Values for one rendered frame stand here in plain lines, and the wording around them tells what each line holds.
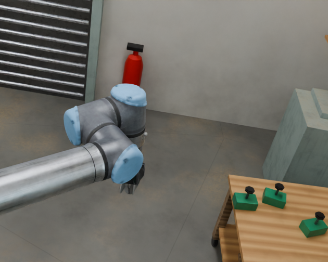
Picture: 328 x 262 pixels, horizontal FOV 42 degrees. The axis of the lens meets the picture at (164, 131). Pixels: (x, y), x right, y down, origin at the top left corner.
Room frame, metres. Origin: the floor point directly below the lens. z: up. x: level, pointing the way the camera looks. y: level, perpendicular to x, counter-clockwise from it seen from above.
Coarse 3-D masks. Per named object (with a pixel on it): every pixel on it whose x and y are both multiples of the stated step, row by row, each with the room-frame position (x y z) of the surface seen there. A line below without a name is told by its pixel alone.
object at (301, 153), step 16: (304, 96) 2.47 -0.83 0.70; (320, 96) 2.44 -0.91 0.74; (288, 112) 2.48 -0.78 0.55; (304, 112) 2.27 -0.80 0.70; (320, 112) 2.27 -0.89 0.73; (288, 128) 2.37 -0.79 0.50; (304, 128) 2.14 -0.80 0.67; (320, 128) 2.12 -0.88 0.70; (272, 144) 2.53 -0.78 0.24; (288, 144) 2.26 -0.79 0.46; (304, 144) 2.12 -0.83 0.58; (320, 144) 2.12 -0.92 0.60; (272, 160) 2.41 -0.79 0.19; (288, 160) 2.16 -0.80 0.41; (304, 160) 2.12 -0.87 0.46; (320, 160) 2.12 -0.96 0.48; (272, 176) 2.29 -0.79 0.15; (288, 176) 2.12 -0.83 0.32; (304, 176) 2.12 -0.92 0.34; (320, 176) 2.13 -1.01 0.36
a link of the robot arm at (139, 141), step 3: (144, 132) 0.93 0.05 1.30; (141, 135) 0.92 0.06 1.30; (144, 135) 0.93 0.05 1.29; (129, 138) 0.89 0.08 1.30; (132, 138) 0.90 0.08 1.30; (135, 138) 0.90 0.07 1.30; (138, 138) 0.91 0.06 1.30; (141, 138) 0.92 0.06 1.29; (144, 138) 0.93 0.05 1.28; (132, 141) 0.90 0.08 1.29; (135, 141) 0.90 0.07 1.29; (138, 141) 0.91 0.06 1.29; (141, 141) 0.92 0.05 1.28; (144, 141) 0.94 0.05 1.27; (135, 144) 0.90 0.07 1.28; (138, 144) 0.91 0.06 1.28; (141, 144) 0.92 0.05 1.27; (138, 147) 0.91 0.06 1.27
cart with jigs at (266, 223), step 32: (256, 192) 1.66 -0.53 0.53; (288, 192) 1.72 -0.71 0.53; (320, 192) 1.77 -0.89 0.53; (224, 224) 1.70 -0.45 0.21; (256, 224) 1.44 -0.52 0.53; (288, 224) 1.49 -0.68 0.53; (320, 224) 1.48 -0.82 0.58; (224, 256) 1.50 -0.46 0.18; (256, 256) 1.25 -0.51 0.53; (288, 256) 1.29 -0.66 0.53; (320, 256) 1.33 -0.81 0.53
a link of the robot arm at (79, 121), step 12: (72, 108) 0.84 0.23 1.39; (84, 108) 0.84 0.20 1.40; (96, 108) 0.85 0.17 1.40; (108, 108) 0.87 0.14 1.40; (72, 120) 0.80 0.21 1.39; (84, 120) 0.81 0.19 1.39; (96, 120) 0.81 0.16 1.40; (108, 120) 0.82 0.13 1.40; (120, 120) 0.87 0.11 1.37; (72, 132) 0.80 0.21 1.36; (84, 132) 0.79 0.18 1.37; (84, 144) 0.78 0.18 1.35
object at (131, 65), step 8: (128, 48) 2.84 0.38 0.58; (136, 48) 2.84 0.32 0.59; (128, 56) 2.86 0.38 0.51; (136, 56) 2.85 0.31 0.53; (128, 64) 2.82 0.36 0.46; (136, 64) 2.82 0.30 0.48; (128, 72) 2.81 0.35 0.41; (136, 72) 2.81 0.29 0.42; (128, 80) 2.80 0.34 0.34; (136, 80) 2.82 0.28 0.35
